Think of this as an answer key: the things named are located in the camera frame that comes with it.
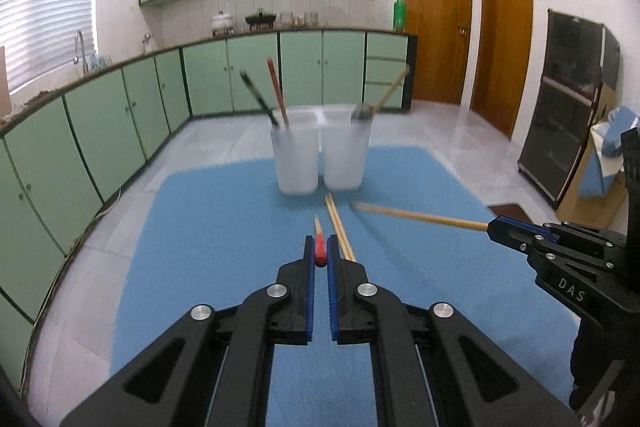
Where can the black glass-front cabinet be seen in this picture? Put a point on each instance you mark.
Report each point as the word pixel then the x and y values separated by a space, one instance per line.
pixel 565 107

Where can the green plastic bottle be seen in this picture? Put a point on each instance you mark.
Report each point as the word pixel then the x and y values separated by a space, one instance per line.
pixel 399 13

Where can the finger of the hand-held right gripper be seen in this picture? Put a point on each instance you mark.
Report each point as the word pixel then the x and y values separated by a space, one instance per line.
pixel 520 225
pixel 510 238

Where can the green lower kitchen cabinets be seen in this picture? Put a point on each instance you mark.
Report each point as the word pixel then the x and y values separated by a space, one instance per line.
pixel 100 122

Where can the red patterned chopstick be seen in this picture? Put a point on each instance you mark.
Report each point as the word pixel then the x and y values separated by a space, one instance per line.
pixel 319 252
pixel 276 92

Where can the black wok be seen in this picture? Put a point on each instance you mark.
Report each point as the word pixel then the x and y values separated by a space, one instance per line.
pixel 260 19

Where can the plain wooden chopstick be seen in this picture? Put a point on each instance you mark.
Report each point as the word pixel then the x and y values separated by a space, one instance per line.
pixel 333 223
pixel 425 218
pixel 346 237
pixel 390 92

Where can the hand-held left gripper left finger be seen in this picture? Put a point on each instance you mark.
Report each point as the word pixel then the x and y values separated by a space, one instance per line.
pixel 310 287

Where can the wooden door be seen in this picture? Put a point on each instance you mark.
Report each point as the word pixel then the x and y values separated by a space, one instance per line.
pixel 435 27
pixel 502 47

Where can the chrome sink faucet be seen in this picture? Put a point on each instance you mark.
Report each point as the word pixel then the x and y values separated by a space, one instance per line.
pixel 78 52

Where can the blue table mat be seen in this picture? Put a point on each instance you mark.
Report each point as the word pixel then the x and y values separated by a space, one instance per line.
pixel 210 232

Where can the blue and white cloth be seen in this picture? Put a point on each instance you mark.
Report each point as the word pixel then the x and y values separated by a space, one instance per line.
pixel 610 142

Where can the white window blinds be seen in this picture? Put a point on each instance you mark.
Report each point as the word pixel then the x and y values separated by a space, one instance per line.
pixel 45 7

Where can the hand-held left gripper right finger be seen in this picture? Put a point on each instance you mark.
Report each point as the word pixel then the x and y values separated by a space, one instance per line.
pixel 332 287

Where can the row of glass jars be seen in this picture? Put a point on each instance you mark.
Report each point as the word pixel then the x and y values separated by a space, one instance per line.
pixel 300 19

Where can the black chopstick with silver band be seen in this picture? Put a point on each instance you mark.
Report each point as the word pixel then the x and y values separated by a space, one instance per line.
pixel 257 94

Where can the dark grey utensil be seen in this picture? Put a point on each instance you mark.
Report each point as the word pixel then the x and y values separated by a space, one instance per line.
pixel 362 112

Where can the small metal wall tap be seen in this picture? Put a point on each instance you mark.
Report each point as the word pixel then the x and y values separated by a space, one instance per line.
pixel 146 41

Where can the clear cups beside sink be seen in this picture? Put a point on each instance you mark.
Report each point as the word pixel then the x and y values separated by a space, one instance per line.
pixel 100 61

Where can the translucent white cup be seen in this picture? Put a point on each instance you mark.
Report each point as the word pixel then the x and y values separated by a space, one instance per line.
pixel 345 157
pixel 295 157

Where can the white cooking pot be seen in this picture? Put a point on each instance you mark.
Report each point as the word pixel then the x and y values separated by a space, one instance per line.
pixel 221 21

